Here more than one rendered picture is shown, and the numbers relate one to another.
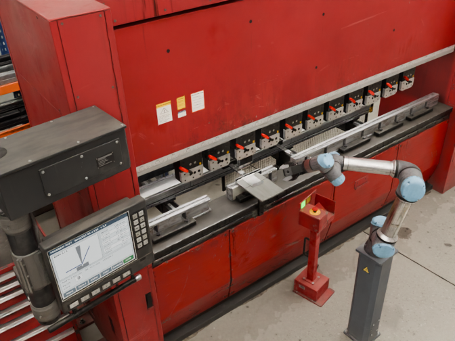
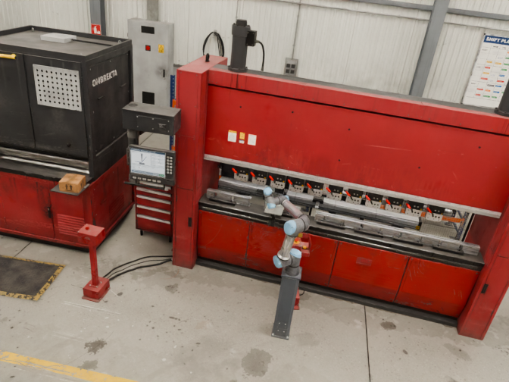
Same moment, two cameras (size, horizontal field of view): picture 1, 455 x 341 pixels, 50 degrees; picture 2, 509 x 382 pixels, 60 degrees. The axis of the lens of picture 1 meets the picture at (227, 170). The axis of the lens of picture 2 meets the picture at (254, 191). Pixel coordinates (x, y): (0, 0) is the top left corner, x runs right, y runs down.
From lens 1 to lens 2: 298 cm
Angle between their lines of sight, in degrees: 39
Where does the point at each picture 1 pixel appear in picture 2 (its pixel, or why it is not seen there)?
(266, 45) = (301, 129)
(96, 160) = (158, 123)
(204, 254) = (231, 223)
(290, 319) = (260, 299)
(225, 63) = (272, 127)
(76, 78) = (181, 95)
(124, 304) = (177, 213)
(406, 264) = (359, 335)
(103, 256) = (151, 166)
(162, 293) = (204, 229)
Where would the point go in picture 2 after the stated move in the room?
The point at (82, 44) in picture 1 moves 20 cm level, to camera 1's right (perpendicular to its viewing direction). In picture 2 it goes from (186, 83) to (198, 89)
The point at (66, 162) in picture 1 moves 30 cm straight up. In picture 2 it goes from (146, 117) to (146, 86)
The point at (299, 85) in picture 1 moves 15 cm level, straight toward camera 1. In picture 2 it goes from (323, 165) to (312, 167)
